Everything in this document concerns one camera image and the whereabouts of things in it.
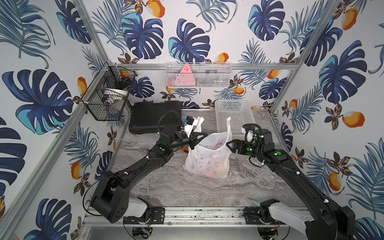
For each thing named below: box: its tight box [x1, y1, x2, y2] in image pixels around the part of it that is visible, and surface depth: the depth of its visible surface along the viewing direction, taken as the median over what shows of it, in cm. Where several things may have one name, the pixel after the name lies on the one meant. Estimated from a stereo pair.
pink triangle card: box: [174, 63, 196, 86], surface depth 92 cm
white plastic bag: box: [183, 116, 233, 179], surface depth 79 cm
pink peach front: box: [209, 170, 221, 178], surface depth 83 cm
